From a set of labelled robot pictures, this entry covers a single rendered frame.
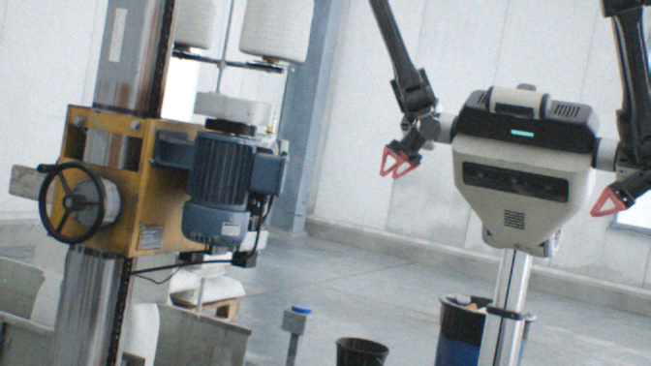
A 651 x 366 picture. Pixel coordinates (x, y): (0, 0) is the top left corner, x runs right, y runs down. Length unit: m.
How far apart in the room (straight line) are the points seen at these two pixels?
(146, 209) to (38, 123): 5.62
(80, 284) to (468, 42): 8.81
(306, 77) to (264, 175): 9.06
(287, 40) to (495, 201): 0.83
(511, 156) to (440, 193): 8.08
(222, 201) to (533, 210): 0.96
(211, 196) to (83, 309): 0.40
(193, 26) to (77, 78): 5.70
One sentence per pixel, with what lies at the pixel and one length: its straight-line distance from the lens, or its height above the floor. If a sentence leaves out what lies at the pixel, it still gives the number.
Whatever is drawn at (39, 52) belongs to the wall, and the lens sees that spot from 7.52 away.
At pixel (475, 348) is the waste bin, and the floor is 0.47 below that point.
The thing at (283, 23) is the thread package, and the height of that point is 1.61.
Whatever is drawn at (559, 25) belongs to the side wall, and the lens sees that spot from 10.37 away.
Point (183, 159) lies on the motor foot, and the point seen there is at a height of 1.26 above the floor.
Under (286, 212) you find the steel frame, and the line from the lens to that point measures 11.02.
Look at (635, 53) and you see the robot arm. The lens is 2.11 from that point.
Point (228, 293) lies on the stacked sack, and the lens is 5.85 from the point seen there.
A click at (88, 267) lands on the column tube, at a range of 2.07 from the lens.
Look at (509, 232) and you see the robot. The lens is 2.60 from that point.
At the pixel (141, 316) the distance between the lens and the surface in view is 2.53.
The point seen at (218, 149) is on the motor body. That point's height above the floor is 1.30.
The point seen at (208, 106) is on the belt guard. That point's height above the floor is 1.39.
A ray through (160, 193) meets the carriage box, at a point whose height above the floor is 1.17.
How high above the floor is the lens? 1.38
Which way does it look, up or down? 3 degrees down
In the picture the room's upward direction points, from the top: 10 degrees clockwise
